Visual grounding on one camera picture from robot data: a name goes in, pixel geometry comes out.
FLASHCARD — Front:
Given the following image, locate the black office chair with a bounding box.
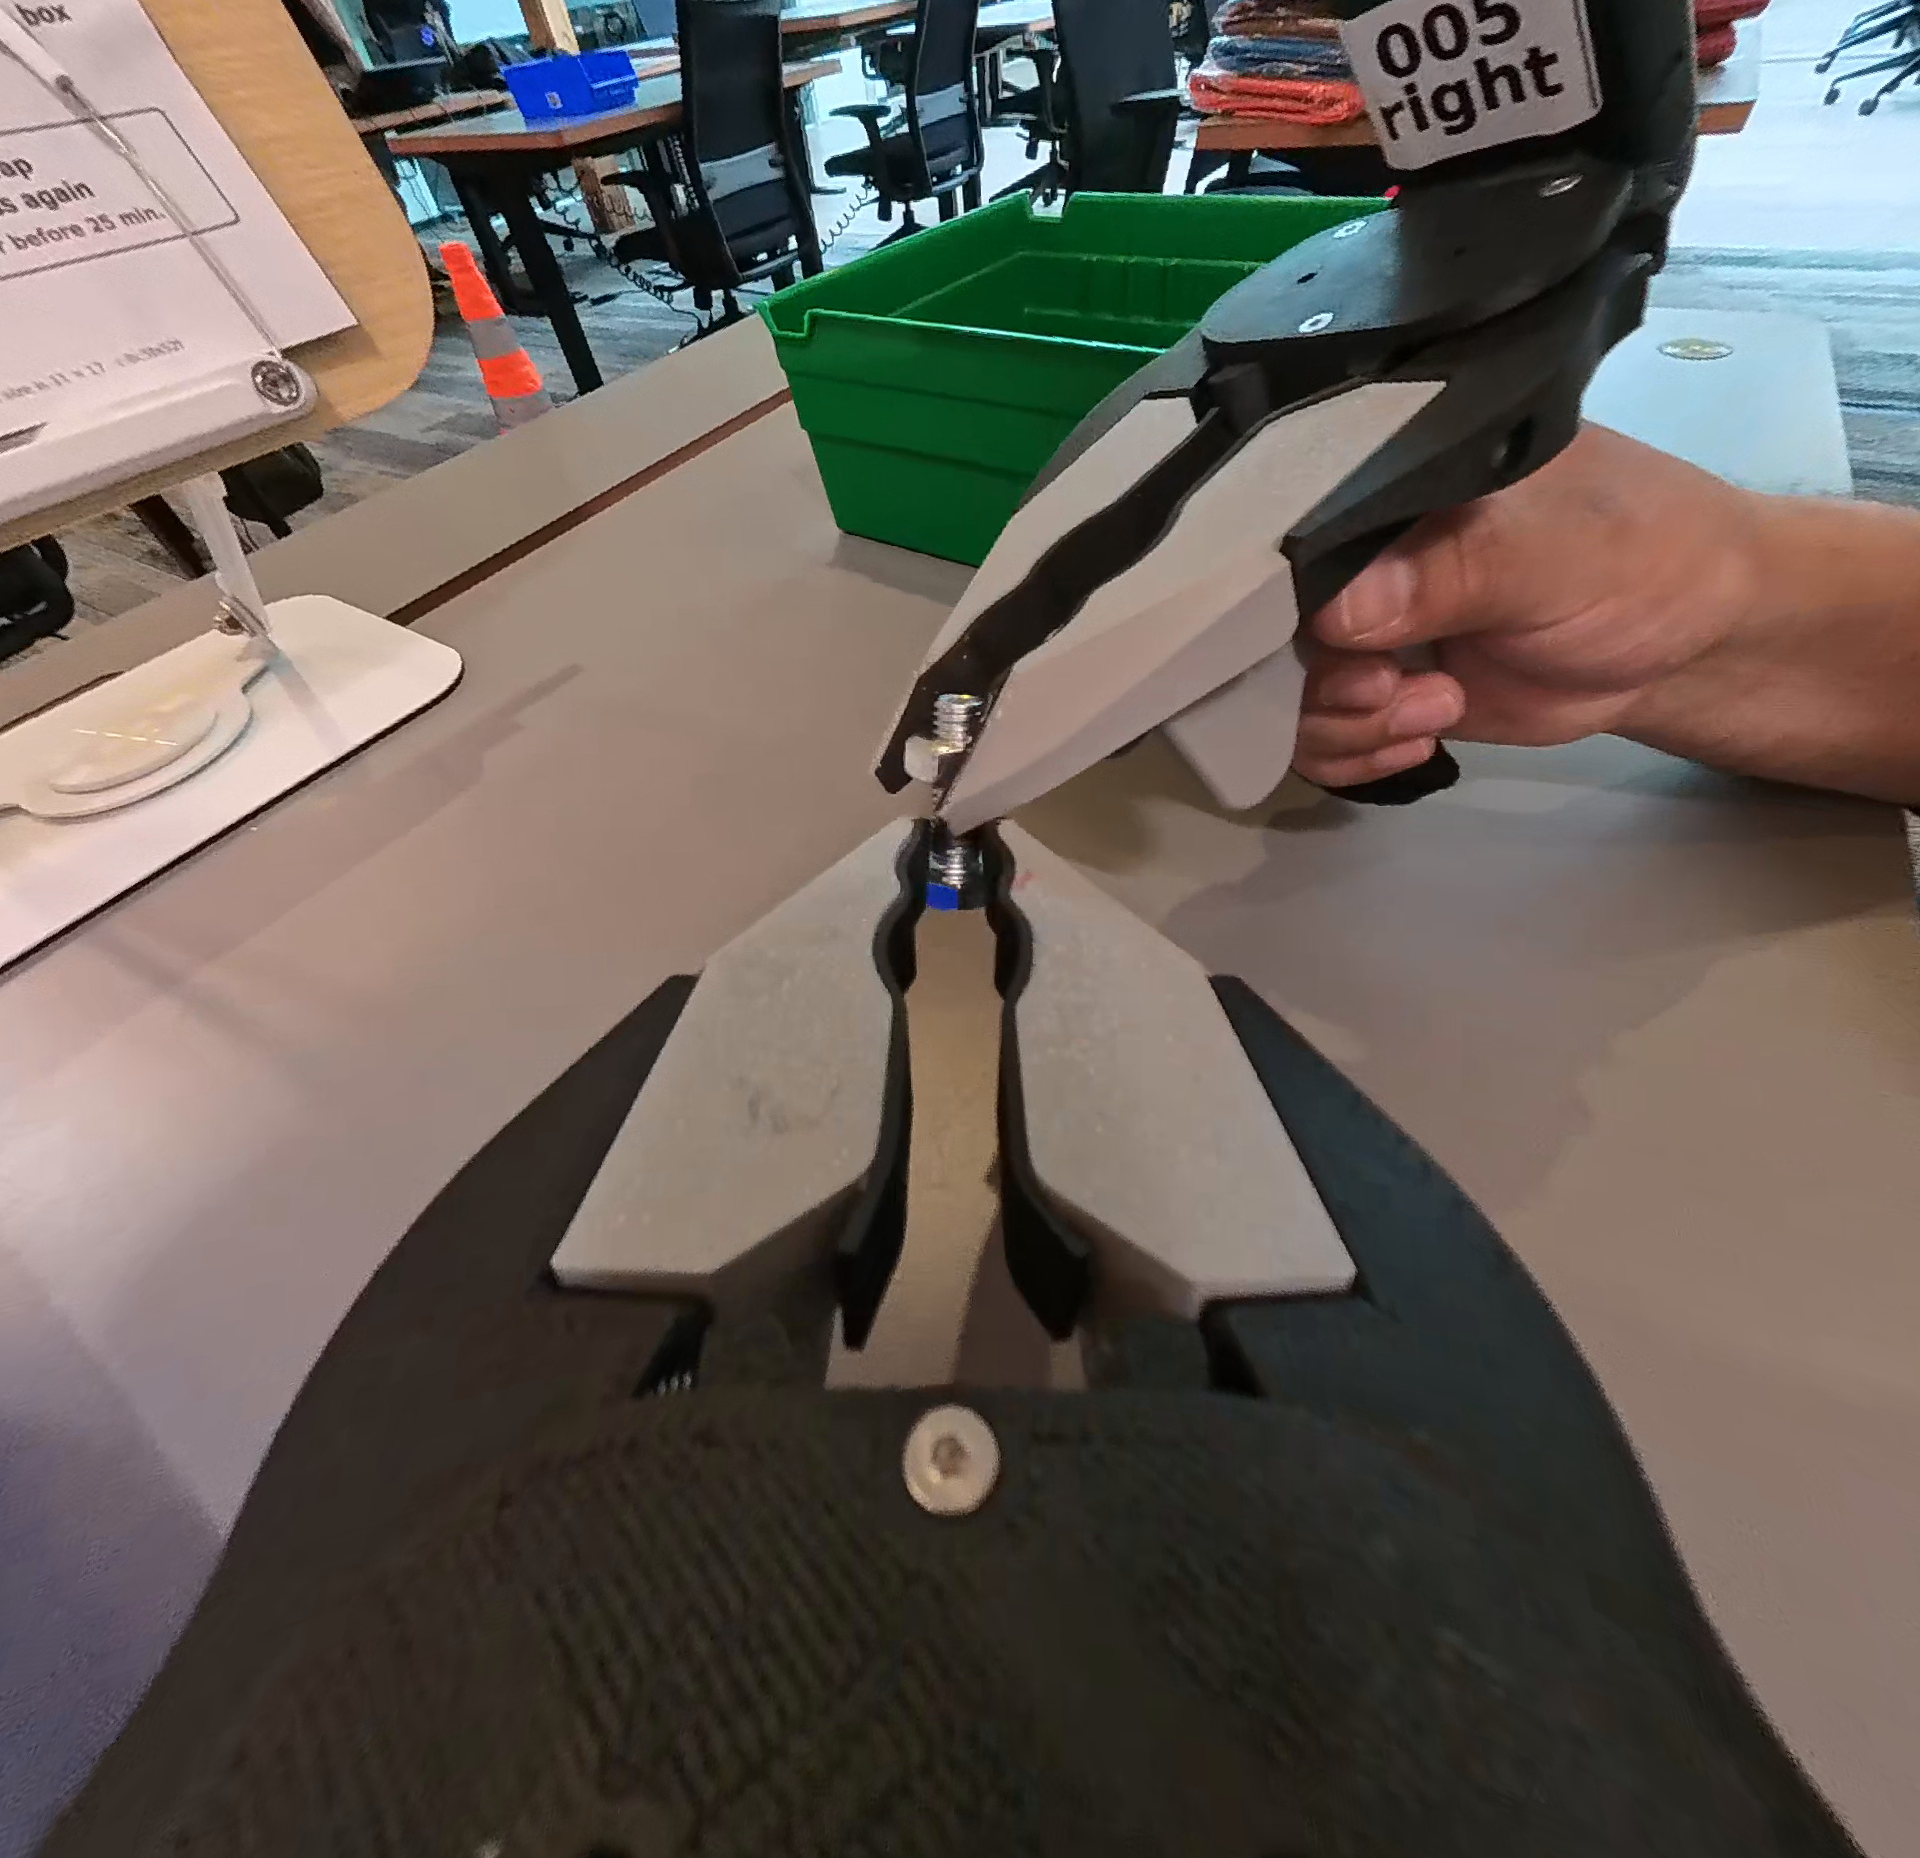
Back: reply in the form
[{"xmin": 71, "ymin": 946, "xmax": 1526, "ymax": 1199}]
[
  {"xmin": 1814, "ymin": 0, "xmax": 1920, "ymax": 113},
  {"xmin": 1036, "ymin": 0, "xmax": 1188, "ymax": 202},
  {"xmin": 607, "ymin": 0, "xmax": 824, "ymax": 344},
  {"xmin": 827, "ymin": 0, "xmax": 992, "ymax": 245}
]

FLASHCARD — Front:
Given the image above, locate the wooden backing board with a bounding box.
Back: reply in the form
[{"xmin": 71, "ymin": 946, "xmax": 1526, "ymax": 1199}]
[{"xmin": 0, "ymin": 0, "xmax": 438, "ymax": 556}]

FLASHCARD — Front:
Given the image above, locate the medium silver bolt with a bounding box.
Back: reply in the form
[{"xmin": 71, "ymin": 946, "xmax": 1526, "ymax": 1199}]
[{"xmin": 923, "ymin": 693, "xmax": 993, "ymax": 914}]

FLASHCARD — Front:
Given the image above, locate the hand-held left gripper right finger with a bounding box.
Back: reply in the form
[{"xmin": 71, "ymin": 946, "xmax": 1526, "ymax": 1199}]
[{"xmin": 982, "ymin": 823, "xmax": 1360, "ymax": 1342}]

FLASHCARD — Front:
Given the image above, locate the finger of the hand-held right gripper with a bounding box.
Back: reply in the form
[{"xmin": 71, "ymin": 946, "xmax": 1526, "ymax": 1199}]
[
  {"xmin": 931, "ymin": 383, "xmax": 1452, "ymax": 826},
  {"xmin": 872, "ymin": 392, "xmax": 1214, "ymax": 792}
]

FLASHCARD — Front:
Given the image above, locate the person's right hand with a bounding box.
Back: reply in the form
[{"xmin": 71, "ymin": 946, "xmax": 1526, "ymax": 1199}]
[{"xmin": 1290, "ymin": 418, "xmax": 1768, "ymax": 787}]

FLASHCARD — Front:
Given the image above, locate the orange traffic cone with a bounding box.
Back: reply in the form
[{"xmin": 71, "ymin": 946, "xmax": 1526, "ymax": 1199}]
[{"xmin": 438, "ymin": 242, "xmax": 557, "ymax": 426}]

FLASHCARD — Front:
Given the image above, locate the wooden office desk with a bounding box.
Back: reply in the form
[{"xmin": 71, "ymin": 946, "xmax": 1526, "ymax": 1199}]
[{"xmin": 388, "ymin": 57, "xmax": 842, "ymax": 392}]

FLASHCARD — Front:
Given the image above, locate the white document stand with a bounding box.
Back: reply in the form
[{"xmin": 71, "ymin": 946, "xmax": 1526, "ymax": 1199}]
[{"xmin": 0, "ymin": 478, "xmax": 462, "ymax": 976}]

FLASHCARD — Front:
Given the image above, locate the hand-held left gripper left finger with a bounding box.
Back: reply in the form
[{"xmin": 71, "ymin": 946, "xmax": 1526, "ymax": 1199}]
[{"xmin": 550, "ymin": 823, "xmax": 923, "ymax": 1348}]

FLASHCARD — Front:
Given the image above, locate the green plastic bin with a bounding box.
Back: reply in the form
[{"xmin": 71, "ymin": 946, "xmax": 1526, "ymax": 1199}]
[{"xmin": 759, "ymin": 189, "xmax": 1389, "ymax": 569}]

